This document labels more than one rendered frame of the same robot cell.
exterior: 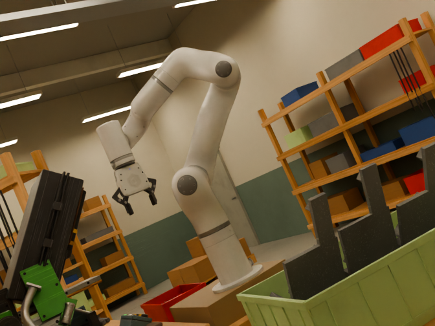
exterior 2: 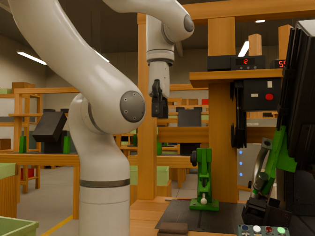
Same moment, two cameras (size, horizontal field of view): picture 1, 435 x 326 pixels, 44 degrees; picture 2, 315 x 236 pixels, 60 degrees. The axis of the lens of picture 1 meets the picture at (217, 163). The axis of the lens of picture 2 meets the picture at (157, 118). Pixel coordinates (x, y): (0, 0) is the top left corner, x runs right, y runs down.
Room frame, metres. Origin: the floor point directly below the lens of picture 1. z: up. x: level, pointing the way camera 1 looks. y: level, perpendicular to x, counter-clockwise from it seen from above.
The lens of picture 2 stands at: (2.37, -0.31, 1.25)
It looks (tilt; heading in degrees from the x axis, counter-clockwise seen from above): 3 degrees up; 131
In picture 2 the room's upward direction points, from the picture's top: straight up
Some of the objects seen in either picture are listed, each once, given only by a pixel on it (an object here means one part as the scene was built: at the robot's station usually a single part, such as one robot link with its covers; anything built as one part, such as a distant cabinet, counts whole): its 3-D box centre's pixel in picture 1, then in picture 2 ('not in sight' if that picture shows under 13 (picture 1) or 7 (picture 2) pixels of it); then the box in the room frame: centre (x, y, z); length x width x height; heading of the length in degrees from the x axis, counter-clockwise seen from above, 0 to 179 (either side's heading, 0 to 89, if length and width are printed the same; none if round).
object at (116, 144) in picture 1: (114, 141); (161, 31); (1.84, 0.30, 1.55); 0.09 x 0.08 x 0.13; 175
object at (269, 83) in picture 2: not in sight; (260, 95); (1.86, 1.02, 1.42); 0.17 x 0.12 x 0.15; 30
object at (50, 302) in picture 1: (44, 290); (282, 151); (2.03, 0.80, 1.17); 0.13 x 0.12 x 0.20; 30
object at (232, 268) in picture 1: (226, 255); (104, 222); (1.83, 0.10, 1.03); 0.19 x 0.19 x 0.18
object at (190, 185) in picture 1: (198, 200); (99, 134); (1.79, 0.11, 1.24); 0.19 x 0.12 x 0.24; 175
